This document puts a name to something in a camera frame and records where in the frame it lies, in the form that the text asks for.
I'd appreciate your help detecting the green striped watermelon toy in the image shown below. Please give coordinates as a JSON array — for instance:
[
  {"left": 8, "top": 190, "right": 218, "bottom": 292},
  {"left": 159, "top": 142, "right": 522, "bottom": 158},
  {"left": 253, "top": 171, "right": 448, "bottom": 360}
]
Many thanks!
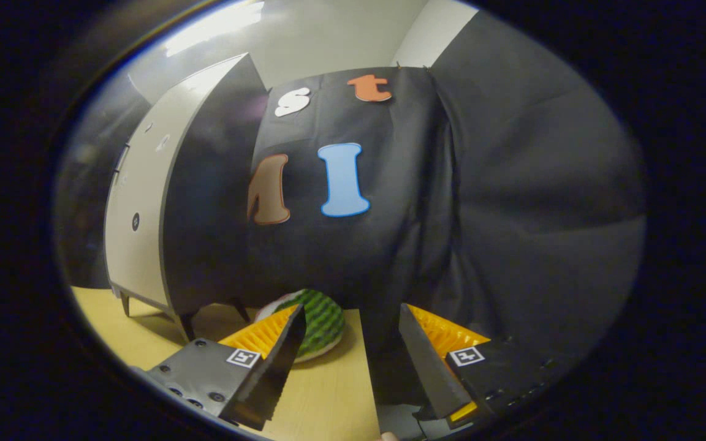
[{"left": 255, "top": 289, "right": 346, "bottom": 363}]

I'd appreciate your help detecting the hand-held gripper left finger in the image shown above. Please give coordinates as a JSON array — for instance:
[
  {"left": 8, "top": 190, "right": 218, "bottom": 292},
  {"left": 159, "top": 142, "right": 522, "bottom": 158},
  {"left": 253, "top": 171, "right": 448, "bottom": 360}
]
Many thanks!
[{"left": 129, "top": 303, "right": 308, "bottom": 431}]

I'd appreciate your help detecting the grey shoe cabinet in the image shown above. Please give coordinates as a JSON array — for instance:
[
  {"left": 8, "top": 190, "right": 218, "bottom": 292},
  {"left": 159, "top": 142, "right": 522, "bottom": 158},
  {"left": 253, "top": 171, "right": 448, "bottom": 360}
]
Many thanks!
[{"left": 103, "top": 52, "right": 268, "bottom": 342}]

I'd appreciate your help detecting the white shoe cabinet door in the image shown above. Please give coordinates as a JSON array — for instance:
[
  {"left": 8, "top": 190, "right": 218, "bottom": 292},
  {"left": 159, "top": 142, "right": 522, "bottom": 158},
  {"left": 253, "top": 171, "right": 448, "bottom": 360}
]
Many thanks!
[{"left": 105, "top": 54, "right": 249, "bottom": 310}]

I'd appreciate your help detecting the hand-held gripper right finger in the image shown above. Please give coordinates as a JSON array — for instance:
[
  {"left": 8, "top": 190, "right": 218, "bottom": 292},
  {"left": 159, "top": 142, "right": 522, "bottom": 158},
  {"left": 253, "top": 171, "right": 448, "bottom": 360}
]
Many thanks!
[{"left": 397, "top": 303, "right": 580, "bottom": 429}]

